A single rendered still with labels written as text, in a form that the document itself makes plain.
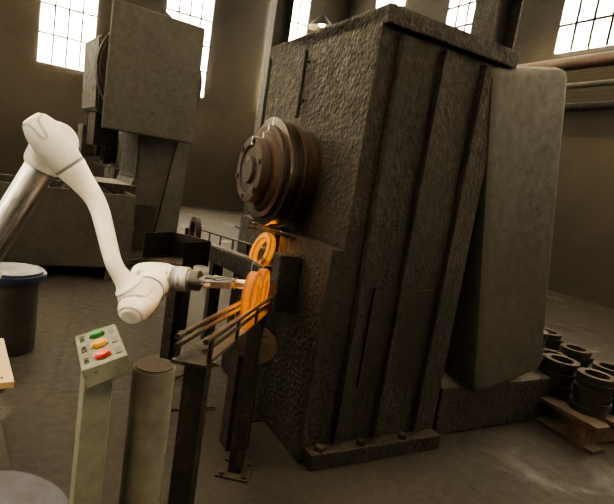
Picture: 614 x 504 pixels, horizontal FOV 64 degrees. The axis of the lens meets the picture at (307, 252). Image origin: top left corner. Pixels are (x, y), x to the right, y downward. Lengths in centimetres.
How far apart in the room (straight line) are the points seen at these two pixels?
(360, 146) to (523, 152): 84
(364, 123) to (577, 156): 678
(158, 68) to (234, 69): 820
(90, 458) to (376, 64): 154
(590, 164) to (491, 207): 608
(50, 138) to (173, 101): 309
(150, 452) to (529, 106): 199
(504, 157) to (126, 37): 334
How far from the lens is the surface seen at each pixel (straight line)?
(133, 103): 466
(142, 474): 164
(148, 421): 155
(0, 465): 208
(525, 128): 241
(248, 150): 222
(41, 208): 438
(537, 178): 251
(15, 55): 1212
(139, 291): 170
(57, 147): 175
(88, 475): 156
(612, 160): 819
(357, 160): 187
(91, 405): 146
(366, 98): 190
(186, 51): 487
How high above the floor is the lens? 112
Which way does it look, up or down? 8 degrees down
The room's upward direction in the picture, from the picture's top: 9 degrees clockwise
